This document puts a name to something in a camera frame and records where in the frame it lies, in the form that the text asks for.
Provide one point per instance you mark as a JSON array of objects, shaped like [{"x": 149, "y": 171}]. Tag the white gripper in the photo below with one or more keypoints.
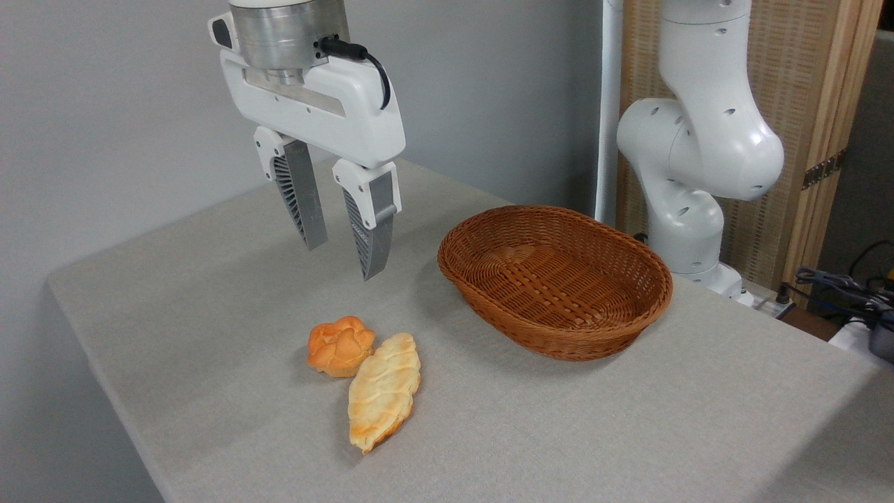
[{"x": 349, "y": 119}]

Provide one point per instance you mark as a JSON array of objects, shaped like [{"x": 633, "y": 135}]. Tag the round orange bread roll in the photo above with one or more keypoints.
[{"x": 341, "y": 346}]

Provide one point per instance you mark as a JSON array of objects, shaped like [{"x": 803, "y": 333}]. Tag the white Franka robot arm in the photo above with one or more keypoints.
[{"x": 705, "y": 140}]

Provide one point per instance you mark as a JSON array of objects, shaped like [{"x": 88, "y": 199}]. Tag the long braided bread loaf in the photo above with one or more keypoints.
[{"x": 384, "y": 391}]

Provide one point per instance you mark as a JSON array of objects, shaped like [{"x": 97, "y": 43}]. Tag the brown wicker basket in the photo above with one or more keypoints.
[{"x": 559, "y": 286}]

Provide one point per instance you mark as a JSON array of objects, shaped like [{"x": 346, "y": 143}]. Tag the grey tablecloth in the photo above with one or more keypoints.
[{"x": 209, "y": 349}]

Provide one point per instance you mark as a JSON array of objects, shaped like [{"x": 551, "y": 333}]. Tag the white vertical pole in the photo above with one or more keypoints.
[{"x": 609, "y": 105}]

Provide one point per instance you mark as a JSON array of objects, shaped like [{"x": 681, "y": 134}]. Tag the dark metal screen hinge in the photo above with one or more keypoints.
[{"x": 824, "y": 169}]

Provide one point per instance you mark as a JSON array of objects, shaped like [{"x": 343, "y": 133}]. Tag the grey device with white cloth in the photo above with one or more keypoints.
[{"x": 881, "y": 342}]

